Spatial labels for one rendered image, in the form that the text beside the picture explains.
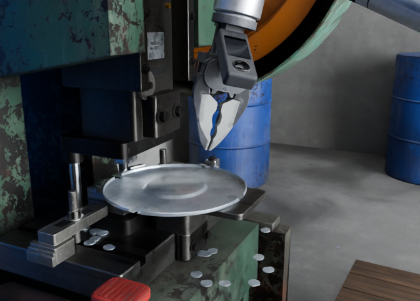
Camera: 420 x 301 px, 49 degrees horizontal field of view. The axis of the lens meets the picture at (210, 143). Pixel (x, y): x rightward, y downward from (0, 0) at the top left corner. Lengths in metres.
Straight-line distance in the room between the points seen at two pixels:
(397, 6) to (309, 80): 3.47
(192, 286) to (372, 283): 0.77
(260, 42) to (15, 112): 0.59
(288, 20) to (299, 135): 3.22
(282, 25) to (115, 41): 0.52
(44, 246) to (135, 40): 0.39
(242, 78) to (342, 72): 3.53
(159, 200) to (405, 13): 0.53
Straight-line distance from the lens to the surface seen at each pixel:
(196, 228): 0.96
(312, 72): 4.22
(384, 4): 0.79
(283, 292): 1.23
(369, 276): 1.57
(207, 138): 0.74
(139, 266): 0.85
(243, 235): 1.07
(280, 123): 4.36
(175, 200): 0.89
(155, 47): 0.93
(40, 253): 0.88
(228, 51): 0.68
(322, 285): 2.17
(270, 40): 1.17
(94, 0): 0.75
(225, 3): 0.72
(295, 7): 1.15
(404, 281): 1.58
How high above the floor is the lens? 1.11
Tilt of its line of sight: 15 degrees down
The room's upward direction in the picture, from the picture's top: straight up
